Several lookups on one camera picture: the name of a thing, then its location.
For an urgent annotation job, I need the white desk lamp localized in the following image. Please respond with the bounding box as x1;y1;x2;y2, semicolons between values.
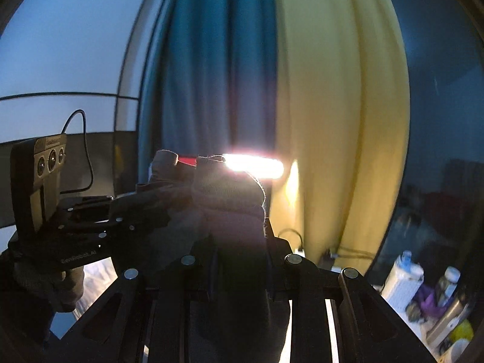
222;153;284;180

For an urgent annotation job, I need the red screen tablet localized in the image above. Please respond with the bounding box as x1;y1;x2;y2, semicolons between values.
178;156;197;167

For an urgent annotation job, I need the dark brown t-shirt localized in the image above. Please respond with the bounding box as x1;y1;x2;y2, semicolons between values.
111;150;289;362

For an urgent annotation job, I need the stainless steel tumbler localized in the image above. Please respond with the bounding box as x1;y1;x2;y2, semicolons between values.
426;299;469;350

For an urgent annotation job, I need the clear glass jar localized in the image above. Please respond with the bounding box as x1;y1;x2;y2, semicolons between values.
435;266;460;299

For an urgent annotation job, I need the yellow curtain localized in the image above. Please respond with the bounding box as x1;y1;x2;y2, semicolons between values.
270;0;410;273

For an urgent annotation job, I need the white perforated basket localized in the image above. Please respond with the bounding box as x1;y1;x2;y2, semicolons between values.
381;250;424;312

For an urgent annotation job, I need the purple plush toy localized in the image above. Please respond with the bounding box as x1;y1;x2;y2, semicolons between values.
413;283;451;319

